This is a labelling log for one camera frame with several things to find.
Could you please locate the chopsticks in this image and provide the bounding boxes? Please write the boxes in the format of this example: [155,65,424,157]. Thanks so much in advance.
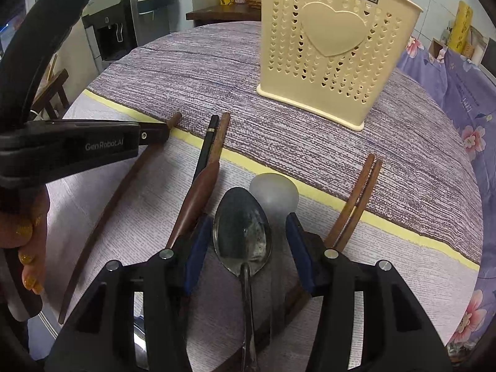
[166,161,219,249]

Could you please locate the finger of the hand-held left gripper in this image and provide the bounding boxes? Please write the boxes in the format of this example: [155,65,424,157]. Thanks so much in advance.
[137,123,171,146]

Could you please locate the wooden chair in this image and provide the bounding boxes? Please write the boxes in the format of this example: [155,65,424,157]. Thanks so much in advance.
[31,68,70,119]

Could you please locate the translucent plastic spoon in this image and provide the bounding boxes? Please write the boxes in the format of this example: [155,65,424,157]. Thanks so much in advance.
[249,172,301,342]

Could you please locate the purple floral blanket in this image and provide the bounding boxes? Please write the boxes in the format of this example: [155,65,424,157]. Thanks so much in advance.
[397,35,496,357]

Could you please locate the yellow wrapped roll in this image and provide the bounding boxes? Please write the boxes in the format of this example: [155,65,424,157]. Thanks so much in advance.
[449,1,472,53]

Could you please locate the metal spoon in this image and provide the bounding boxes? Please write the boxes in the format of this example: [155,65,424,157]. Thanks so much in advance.
[212,186,272,372]

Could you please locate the black chopstick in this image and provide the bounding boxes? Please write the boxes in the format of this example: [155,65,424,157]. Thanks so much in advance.
[192,115,219,187]

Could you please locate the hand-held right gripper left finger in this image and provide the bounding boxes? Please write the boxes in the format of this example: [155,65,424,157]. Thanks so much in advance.
[44,215,214,372]

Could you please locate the dark blue holder bin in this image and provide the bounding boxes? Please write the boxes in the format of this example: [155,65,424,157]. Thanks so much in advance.
[136,0,176,15]

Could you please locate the beige perforated utensil holder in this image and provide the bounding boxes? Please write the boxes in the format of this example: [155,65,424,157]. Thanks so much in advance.
[256,0,424,131]

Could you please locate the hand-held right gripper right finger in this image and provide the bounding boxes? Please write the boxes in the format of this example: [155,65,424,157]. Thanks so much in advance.
[286,212,452,372]

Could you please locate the person's left hand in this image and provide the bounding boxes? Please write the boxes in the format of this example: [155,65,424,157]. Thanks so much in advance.
[0,192,50,295]

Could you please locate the grey water dispenser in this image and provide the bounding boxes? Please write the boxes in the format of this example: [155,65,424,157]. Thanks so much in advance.
[81,0,140,63]

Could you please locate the dark wooden side table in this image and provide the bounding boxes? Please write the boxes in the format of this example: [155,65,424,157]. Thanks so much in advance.
[185,3,262,28]

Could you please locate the brown wooden chopstick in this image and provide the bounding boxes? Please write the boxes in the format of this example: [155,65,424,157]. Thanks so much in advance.
[57,112,183,325]
[333,158,383,250]
[323,154,376,246]
[209,112,232,167]

